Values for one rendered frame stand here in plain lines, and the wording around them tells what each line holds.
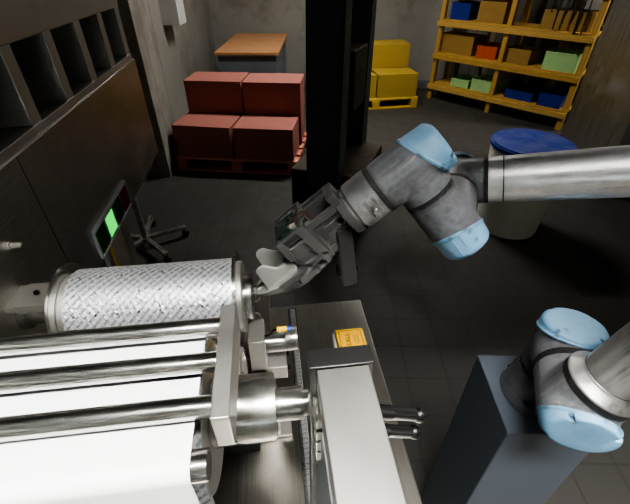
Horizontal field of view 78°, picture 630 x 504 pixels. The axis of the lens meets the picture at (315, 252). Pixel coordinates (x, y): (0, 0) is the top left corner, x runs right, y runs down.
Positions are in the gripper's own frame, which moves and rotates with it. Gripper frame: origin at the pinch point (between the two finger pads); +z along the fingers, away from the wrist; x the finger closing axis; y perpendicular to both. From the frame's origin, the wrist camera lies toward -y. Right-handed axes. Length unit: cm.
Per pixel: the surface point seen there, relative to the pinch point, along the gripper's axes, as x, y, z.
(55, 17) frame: -45, 51, 6
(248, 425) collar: 29.7, 9.2, -5.8
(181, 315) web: 7.7, 10.2, 7.2
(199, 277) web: 3.7, 11.1, 2.9
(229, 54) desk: -459, -12, 57
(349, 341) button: -13.2, -36.4, 6.5
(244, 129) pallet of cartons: -307, -50, 67
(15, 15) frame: -31, 52, 5
